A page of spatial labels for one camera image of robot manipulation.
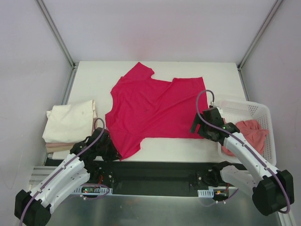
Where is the magenta t-shirt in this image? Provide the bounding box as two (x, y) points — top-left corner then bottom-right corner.
(105, 62), (208, 159)

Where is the left aluminium frame post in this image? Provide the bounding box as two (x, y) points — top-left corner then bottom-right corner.
(36, 0), (79, 69)

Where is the white cable duct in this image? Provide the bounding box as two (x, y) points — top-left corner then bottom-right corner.
(198, 189), (214, 198)
(71, 186), (113, 195)

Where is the left white cable duct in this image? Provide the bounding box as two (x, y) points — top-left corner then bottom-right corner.
(71, 186), (113, 195)

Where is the right white cable duct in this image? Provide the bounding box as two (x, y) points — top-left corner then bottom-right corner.
(198, 189), (214, 198)

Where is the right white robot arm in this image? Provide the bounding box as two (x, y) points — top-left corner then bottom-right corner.
(190, 106), (294, 216)

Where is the right aluminium frame post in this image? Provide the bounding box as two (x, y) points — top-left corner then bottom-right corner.
(237, 0), (285, 70)

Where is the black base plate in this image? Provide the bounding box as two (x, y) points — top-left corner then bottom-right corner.
(87, 161), (215, 197)

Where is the white plastic basket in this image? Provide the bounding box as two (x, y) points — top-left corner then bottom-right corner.
(215, 99), (277, 166)

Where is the salmon pink t-shirt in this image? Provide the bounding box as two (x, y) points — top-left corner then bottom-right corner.
(236, 120), (269, 155)

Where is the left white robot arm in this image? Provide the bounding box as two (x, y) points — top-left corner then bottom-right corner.
(14, 128), (121, 226)

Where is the aluminium frame post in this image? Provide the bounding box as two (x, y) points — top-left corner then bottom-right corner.
(36, 0), (79, 69)
(237, 0), (285, 70)

